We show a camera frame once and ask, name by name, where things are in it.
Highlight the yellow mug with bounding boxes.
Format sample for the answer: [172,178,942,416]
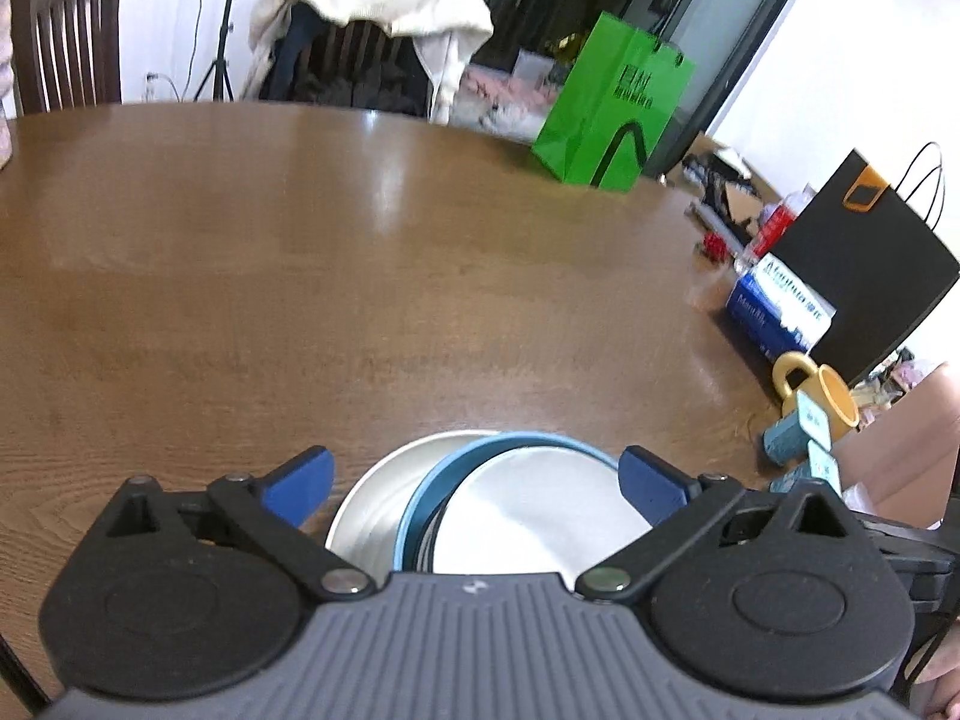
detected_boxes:
[772,351,860,440]

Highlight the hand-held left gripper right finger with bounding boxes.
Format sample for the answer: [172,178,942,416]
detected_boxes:
[574,445,852,605]

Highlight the cardboard box with clutter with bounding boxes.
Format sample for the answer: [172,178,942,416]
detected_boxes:
[679,146,766,226]

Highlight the blue bowl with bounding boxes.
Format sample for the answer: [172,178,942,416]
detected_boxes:
[394,431,623,575]

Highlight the white bowl black rim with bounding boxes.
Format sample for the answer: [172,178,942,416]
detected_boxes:
[416,448,653,595]

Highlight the pink wrapped roll pack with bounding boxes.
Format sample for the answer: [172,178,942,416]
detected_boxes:
[0,0,17,170]

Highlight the black paper bag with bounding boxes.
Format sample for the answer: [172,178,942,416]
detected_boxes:
[765,141,960,387]

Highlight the dark blue garment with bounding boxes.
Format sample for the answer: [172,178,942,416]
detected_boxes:
[266,4,331,102]

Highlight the black crumpled garment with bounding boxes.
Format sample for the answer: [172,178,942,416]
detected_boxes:
[300,75,428,117]

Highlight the person's right hand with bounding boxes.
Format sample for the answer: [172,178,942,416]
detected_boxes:
[926,634,960,685]

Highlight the wooden chair with cushion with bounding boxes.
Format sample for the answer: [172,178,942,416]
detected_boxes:
[300,15,432,117]

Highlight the red white packet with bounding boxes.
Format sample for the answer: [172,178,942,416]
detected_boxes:
[750,191,815,260]

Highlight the teal block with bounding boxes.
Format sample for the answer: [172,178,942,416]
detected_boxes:
[769,439,845,496]
[763,390,833,466]

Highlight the cream plate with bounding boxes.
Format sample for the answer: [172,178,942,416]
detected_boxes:
[324,430,503,578]

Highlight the green paper bag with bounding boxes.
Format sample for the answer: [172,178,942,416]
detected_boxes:
[531,11,697,192]

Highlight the blue tissue box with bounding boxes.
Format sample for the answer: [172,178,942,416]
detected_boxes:
[724,253,837,361]

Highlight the dark phone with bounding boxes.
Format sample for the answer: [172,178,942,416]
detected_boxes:
[688,202,751,248]

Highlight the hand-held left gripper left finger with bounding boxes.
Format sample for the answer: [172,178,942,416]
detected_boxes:
[105,446,378,605]

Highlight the person's right forearm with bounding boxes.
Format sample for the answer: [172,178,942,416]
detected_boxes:
[831,362,960,530]

